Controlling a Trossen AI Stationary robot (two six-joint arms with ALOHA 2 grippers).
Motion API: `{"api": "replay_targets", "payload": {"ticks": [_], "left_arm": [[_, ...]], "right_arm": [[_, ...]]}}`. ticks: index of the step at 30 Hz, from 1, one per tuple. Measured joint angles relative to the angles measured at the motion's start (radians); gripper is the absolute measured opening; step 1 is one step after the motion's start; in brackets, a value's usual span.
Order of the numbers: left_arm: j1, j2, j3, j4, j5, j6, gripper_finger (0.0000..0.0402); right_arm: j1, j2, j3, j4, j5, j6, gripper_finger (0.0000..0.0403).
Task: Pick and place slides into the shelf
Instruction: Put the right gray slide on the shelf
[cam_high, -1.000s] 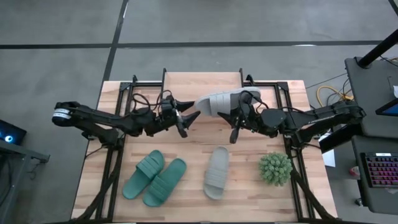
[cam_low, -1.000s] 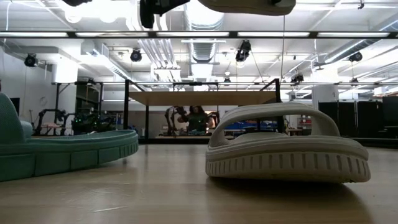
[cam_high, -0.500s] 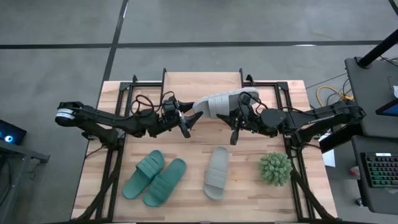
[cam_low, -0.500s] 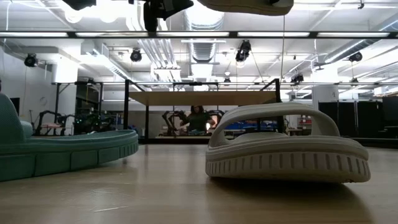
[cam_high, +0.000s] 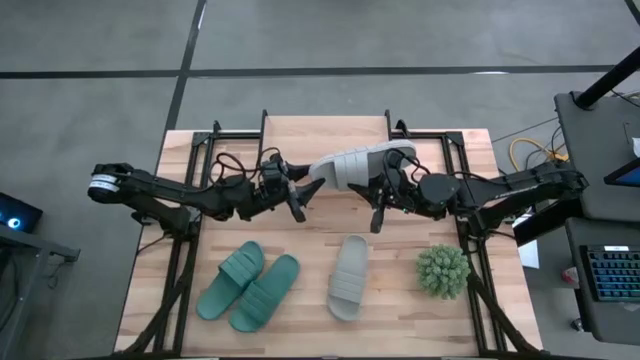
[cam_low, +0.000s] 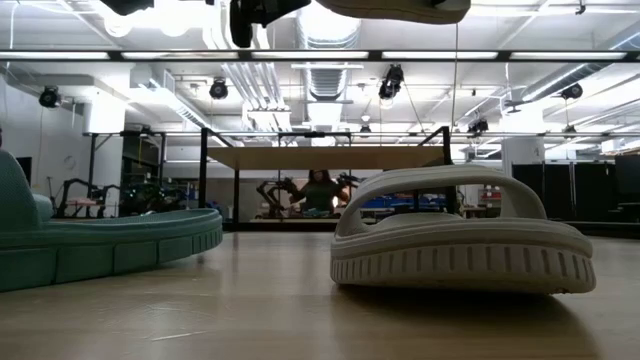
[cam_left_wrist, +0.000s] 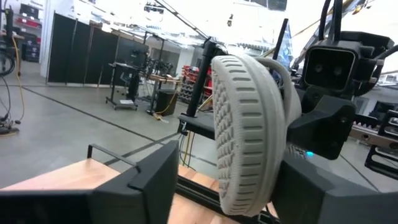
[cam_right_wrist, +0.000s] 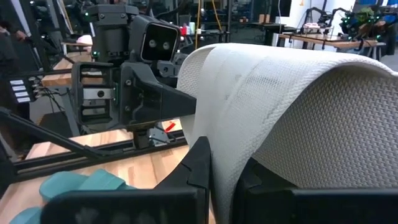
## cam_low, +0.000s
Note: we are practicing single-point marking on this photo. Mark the light grey rubber slide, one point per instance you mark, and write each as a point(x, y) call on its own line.
point(450, 260)
point(390, 10)

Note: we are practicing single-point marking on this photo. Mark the black background robot arm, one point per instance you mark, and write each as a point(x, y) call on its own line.
point(350, 180)
point(272, 192)
point(85, 192)

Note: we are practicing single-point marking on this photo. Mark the black overhead light bar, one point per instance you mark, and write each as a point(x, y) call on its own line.
point(245, 55)

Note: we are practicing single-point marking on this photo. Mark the black ceiling spotlight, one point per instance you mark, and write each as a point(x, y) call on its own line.
point(572, 91)
point(478, 126)
point(218, 90)
point(392, 80)
point(50, 97)

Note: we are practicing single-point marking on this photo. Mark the person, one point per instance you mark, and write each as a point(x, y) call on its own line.
point(320, 192)

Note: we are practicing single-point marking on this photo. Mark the blue storage bins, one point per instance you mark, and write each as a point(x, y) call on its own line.
point(390, 202)

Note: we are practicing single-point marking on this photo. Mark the black background rack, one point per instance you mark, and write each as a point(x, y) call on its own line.
point(92, 165)

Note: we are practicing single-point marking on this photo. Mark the white pillar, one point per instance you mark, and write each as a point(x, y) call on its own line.
point(522, 155)

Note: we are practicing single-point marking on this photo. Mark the black partition panels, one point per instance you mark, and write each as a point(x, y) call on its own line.
point(560, 190)

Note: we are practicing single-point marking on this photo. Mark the silver ventilation duct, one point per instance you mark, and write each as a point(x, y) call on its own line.
point(327, 82)

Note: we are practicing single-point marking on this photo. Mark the black aluminium table frame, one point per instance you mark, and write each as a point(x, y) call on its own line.
point(280, 226)

